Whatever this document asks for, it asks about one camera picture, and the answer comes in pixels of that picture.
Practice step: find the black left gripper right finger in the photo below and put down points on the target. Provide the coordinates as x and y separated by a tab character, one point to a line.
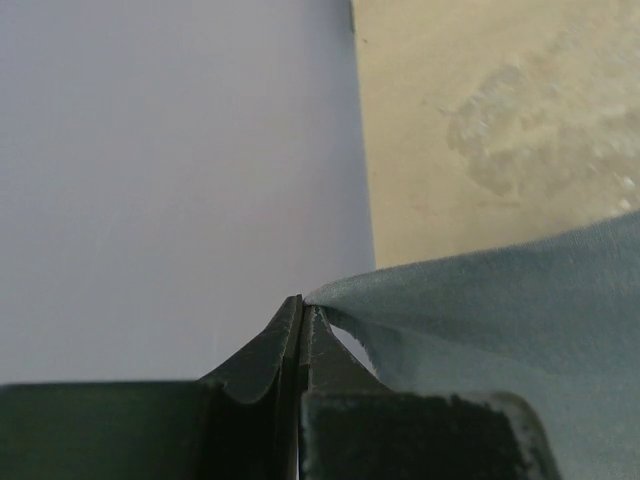
351	426

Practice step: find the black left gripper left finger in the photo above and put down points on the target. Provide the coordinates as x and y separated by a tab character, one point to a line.
237	422

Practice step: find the grey button-up shirt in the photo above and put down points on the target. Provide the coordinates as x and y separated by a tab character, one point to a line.
555	321

